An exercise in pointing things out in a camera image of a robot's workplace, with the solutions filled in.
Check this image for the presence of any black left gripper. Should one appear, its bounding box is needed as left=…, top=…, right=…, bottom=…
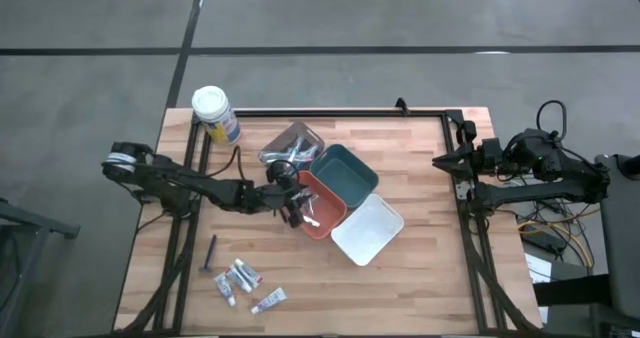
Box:
left=260, top=159, right=317, bottom=230

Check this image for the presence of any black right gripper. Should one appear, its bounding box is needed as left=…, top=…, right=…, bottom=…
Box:
left=431, top=120, right=506, bottom=180

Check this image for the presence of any small white toothpaste tube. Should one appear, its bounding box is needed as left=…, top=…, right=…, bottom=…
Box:
left=233, top=258, right=264, bottom=287
left=224, top=266, right=253, bottom=295
left=250, top=286, right=288, bottom=315
left=214, top=272, right=237, bottom=308

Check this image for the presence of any grey metal mounting plate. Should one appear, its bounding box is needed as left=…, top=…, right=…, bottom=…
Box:
left=453, top=177, right=474, bottom=203

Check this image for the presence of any orange plastic bin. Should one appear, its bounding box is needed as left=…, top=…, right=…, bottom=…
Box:
left=294, top=170, right=348, bottom=241

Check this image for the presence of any teal plastic bin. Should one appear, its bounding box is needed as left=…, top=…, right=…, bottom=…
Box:
left=308, top=143, right=380, bottom=209

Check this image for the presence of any brown plastic bin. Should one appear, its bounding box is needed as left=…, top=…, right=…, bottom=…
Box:
left=258, top=121, right=326, bottom=179

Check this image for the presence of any white plastic bin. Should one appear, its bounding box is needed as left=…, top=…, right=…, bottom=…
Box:
left=330, top=193, right=405, bottom=267

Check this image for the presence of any black power brick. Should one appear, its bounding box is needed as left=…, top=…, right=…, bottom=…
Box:
left=521, top=229, right=567, bottom=255

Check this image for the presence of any white disinfecting wipes canister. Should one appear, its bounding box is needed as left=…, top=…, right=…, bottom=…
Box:
left=191, top=85, right=242, bottom=146

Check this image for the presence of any white paper sheet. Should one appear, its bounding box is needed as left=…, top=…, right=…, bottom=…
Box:
left=524, top=252, right=552, bottom=284

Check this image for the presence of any black stand base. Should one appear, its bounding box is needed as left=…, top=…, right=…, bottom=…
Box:
left=532, top=272, right=640, bottom=338

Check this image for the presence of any dark grey equipment cart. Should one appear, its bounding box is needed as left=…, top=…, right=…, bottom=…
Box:
left=594, top=152, right=640, bottom=320

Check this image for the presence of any dark grey folding stand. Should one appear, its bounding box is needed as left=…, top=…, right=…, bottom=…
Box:
left=0, top=197, right=81, bottom=338

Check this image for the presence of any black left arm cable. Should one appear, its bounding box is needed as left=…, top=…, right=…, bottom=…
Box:
left=132, top=145, right=247, bottom=229

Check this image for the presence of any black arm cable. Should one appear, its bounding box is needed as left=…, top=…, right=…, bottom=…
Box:
left=536, top=99, right=569, bottom=142
left=132, top=145, right=247, bottom=229

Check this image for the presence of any yellow floor cable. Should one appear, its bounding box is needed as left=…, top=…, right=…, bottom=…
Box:
left=517, top=207, right=596, bottom=269

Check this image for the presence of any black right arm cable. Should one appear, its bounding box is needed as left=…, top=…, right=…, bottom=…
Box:
left=536, top=99, right=569, bottom=142

